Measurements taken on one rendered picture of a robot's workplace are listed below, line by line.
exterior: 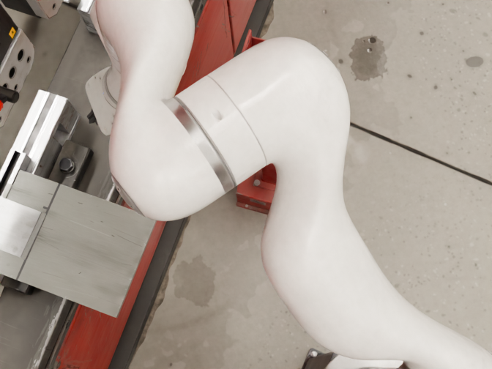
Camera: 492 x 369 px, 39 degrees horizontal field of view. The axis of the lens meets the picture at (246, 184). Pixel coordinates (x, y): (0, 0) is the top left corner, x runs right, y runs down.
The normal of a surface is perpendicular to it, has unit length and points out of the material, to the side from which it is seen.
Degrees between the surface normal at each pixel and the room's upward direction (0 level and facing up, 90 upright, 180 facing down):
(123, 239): 0
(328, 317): 44
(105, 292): 0
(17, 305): 0
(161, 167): 20
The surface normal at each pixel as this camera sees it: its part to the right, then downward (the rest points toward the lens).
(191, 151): 0.14, 0.00
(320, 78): 0.38, -0.11
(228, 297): -0.04, -0.25
